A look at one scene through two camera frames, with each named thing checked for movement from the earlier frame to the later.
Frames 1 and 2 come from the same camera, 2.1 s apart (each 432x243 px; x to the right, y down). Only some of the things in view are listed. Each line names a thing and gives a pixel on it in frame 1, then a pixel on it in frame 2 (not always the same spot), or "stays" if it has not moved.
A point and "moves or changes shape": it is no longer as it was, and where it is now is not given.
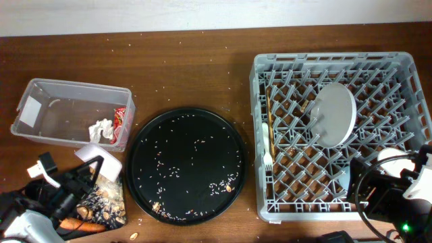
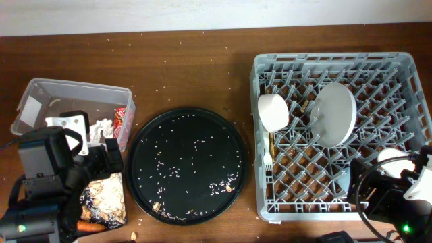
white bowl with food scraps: x=111 y=167 moves or changes shape
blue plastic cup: x=344 y=181 stays
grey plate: x=333 y=115 stays
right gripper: x=388 y=187 stays
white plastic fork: x=267 y=158 stays
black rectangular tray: x=67 y=234 → x=87 y=200
